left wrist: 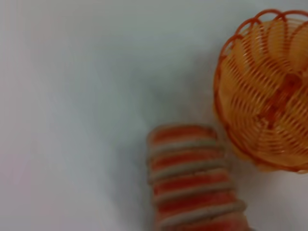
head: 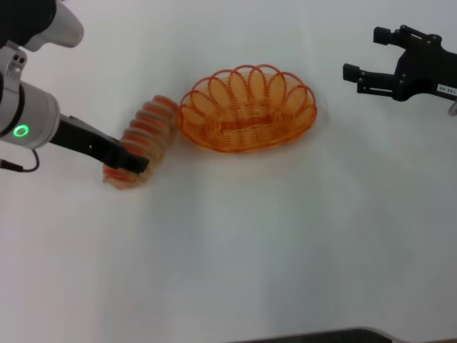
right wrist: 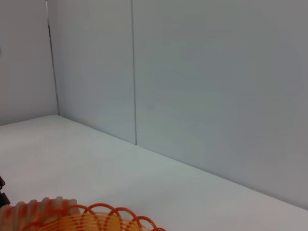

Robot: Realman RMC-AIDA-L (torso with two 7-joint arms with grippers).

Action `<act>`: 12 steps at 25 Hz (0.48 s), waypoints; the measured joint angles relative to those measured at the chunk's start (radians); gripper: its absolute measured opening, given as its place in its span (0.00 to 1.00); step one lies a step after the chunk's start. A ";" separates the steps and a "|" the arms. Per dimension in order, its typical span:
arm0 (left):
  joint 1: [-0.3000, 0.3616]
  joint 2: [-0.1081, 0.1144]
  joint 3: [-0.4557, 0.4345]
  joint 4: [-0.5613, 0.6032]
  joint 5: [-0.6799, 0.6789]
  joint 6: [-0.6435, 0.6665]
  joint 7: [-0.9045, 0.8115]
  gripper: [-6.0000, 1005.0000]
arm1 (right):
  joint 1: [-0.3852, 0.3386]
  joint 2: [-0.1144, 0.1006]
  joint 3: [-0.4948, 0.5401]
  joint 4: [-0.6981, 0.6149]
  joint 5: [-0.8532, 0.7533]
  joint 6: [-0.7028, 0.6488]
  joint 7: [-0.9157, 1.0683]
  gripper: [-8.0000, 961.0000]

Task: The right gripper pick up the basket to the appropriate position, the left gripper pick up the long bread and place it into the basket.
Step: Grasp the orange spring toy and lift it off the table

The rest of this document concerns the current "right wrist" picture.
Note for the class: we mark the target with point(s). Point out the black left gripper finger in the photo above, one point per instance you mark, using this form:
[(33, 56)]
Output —
[(3, 201)]

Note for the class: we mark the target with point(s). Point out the orange striped bread roll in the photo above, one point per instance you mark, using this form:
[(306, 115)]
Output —
[(31, 209)]

